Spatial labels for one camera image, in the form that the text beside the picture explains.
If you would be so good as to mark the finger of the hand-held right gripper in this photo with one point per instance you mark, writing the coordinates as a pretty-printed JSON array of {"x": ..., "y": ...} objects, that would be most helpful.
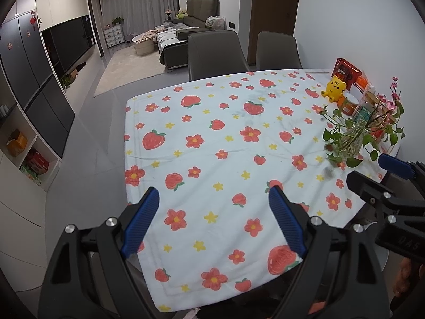
[
  {"x": 393, "y": 164},
  {"x": 368, "y": 187}
]

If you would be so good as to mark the orange jar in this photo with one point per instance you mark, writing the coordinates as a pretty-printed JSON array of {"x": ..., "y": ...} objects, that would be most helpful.
[{"x": 348, "y": 106}]

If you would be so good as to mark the red label jar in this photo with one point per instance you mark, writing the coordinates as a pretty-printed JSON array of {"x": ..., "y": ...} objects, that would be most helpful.
[{"x": 378, "y": 133}]

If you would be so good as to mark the small potted plant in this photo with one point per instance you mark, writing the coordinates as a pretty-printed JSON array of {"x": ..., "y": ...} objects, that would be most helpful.
[{"x": 117, "y": 21}]

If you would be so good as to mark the grey dining chair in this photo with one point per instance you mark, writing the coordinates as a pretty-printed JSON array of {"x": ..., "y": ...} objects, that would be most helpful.
[
  {"x": 215, "y": 55},
  {"x": 279, "y": 51}
]

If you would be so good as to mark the black television wall unit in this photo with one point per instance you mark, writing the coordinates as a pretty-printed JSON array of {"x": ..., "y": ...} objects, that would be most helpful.
[{"x": 71, "y": 45}]

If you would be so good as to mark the white drawer cabinet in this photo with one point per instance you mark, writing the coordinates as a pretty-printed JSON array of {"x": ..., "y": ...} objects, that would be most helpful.
[{"x": 114, "y": 36}]

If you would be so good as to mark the white plastic bag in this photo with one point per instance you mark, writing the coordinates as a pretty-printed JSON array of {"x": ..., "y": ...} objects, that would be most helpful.
[{"x": 215, "y": 22}]

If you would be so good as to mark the round beige ottoman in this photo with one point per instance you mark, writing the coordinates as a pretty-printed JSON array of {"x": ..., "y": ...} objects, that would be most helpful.
[{"x": 144, "y": 46}]

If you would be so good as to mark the glass jar teal label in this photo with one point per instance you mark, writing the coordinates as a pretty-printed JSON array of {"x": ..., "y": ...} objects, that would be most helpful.
[{"x": 365, "y": 109}]

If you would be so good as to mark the grey curtain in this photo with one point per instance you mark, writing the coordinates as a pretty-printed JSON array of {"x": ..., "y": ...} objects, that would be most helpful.
[{"x": 139, "y": 3}]

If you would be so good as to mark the green leafy plant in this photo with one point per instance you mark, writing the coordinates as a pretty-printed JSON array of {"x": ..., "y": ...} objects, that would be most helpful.
[{"x": 330, "y": 134}]

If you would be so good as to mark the beige rug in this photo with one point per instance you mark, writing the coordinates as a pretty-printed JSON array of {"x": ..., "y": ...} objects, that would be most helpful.
[{"x": 132, "y": 73}]

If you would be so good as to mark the brown door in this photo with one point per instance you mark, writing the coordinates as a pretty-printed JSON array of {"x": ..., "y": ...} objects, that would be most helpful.
[{"x": 270, "y": 10}]

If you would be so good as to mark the orange cardboard box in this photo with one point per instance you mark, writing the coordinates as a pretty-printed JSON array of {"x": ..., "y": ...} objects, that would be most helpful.
[{"x": 16, "y": 143}]

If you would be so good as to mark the person's right hand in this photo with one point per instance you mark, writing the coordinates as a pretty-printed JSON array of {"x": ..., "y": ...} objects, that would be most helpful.
[{"x": 403, "y": 277}]

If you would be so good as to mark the person's orange clothing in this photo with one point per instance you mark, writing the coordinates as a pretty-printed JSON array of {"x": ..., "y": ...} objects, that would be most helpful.
[{"x": 318, "y": 306}]

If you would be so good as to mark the yellow tiger toy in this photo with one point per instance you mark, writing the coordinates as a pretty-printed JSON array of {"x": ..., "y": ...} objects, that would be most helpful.
[{"x": 334, "y": 88}]

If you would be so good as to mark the floral strawberry tablecloth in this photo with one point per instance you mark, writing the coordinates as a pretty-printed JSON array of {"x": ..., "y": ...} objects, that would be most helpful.
[{"x": 215, "y": 159}]

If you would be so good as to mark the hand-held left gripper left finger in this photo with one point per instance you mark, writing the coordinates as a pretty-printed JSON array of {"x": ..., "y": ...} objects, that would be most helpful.
[{"x": 139, "y": 221}]

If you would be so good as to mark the yellow green plush toy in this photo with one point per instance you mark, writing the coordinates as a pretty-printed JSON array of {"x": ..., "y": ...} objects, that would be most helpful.
[{"x": 181, "y": 13}]

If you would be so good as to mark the glass vase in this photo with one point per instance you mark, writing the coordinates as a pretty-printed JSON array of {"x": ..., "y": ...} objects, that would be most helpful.
[{"x": 352, "y": 143}]

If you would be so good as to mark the pink artificial flowers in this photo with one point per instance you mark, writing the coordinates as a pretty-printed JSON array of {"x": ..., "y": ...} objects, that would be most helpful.
[{"x": 393, "y": 101}]

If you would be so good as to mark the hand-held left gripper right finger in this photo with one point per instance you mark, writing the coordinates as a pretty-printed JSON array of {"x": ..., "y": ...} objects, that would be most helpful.
[{"x": 287, "y": 221}]

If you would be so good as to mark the grey green sofa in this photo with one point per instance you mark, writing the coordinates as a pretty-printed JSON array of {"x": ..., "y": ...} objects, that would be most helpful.
[{"x": 201, "y": 8}]

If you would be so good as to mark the black cabinet doors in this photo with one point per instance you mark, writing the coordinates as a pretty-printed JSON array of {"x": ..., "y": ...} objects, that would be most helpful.
[{"x": 30, "y": 73}]

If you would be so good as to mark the patterned sofa blanket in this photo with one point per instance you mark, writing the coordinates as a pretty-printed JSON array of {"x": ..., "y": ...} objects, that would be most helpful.
[{"x": 167, "y": 35}]

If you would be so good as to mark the brown cardboard box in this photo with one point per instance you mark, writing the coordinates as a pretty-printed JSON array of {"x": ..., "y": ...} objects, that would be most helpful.
[{"x": 73, "y": 73}]

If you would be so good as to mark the red cardboard box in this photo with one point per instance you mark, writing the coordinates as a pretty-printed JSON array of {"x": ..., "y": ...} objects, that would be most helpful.
[{"x": 36, "y": 166}]

